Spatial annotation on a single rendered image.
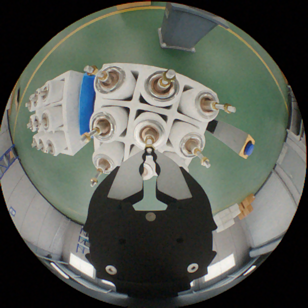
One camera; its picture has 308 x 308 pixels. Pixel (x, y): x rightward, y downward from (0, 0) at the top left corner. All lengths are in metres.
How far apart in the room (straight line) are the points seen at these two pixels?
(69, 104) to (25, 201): 6.17
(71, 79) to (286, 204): 5.87
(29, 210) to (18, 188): 1.21
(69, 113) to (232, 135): 0.61
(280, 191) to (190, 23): 5.32
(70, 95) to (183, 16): 0.50
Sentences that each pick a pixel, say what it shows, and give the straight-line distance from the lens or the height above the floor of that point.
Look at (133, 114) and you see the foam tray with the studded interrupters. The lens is 0.28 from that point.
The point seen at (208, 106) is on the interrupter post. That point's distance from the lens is 0.23.
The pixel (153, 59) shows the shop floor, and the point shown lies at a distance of 0.52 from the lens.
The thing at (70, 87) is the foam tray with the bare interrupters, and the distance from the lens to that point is 0.45.
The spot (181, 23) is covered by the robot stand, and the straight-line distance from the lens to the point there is 0.44.
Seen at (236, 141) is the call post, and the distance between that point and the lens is 0.32.
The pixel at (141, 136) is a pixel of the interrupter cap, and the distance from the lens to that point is 0.21.
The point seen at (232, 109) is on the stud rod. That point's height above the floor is 0.34.
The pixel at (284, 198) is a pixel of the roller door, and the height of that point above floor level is 1.47.
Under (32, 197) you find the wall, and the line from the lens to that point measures 6.44.
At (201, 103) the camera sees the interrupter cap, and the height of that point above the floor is 0.25.
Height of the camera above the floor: 0.45
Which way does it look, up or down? 58 degrees down
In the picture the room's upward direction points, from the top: 177 degrees clockwise
